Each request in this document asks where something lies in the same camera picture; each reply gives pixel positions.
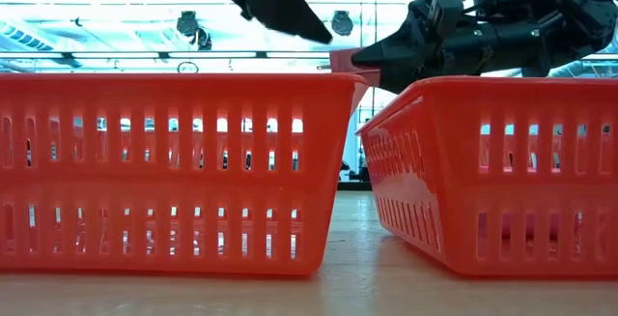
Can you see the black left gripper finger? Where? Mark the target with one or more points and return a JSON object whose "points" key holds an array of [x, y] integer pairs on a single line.
{"points": [[289, 11]]}

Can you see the slatted ceiling vent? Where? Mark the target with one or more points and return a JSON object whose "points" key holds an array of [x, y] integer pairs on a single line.
{"points": [[24, 38]]}

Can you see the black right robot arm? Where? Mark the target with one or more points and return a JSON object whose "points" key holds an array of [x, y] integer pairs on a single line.
{"points": [[579, 11]]}

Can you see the long horizontal rail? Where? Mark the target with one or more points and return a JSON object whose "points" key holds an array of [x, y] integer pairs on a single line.
{"points": [[164, 55]]}

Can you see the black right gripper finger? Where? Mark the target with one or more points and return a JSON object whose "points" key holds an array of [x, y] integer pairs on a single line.
{"points": [[410, 45], [405, 77]]}

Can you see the black aluminium table frame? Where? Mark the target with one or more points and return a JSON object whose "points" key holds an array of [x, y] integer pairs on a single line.
{"points": [[355, 186]]}

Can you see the black round ceiling fixture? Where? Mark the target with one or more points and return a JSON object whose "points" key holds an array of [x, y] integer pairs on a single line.
{"points": [[342, 22], [187, 23]]}

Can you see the red slotted plastic basket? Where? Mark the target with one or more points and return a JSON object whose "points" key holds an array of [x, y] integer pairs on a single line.
{"points": [[169, 185], [531, 195]]}

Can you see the black distant equipment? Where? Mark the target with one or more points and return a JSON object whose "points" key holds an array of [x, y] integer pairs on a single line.
{"points": [[357, 172]]}

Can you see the red block pair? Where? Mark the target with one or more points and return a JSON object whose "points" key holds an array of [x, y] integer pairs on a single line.
{"points": [[343, 62]]}

